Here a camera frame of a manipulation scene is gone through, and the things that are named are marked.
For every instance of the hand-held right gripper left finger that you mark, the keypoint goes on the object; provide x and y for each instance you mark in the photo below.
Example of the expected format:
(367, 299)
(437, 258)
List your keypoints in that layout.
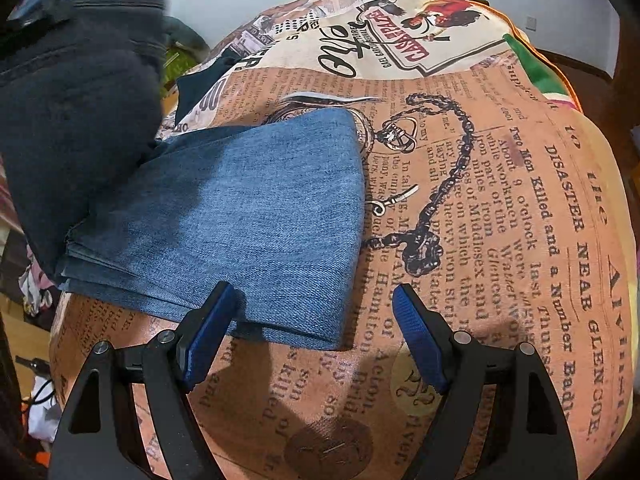
(207, 335)

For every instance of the black garment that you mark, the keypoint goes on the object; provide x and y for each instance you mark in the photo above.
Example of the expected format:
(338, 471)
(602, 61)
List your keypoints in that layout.
(200, 85)

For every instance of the newspaper printed blanket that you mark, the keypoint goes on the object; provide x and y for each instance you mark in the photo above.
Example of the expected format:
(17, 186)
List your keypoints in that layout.
(500, 260)

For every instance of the white cloth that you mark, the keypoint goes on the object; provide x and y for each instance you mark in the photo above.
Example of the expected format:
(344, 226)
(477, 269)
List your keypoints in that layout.
(42, 410)

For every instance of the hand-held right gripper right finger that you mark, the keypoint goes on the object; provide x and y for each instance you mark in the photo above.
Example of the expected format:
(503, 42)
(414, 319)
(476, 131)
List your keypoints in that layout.
(420, 340)

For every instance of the grey plush pillow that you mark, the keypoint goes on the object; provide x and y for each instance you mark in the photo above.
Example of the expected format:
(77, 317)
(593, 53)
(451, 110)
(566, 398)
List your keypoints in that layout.
(185, 32)

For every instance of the patterned cloth heap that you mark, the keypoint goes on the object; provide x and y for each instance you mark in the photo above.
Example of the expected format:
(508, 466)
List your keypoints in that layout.
(37, 285)

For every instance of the green patterned storage box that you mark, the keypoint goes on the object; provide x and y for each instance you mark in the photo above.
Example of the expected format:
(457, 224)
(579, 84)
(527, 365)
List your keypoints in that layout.
(172, 62)

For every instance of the white wall socket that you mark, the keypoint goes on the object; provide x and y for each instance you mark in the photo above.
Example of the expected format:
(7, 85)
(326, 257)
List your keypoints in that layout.
(531, 21)

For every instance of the blue denim pants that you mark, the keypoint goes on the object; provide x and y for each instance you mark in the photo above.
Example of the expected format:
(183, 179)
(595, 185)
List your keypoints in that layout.
(250, 200)

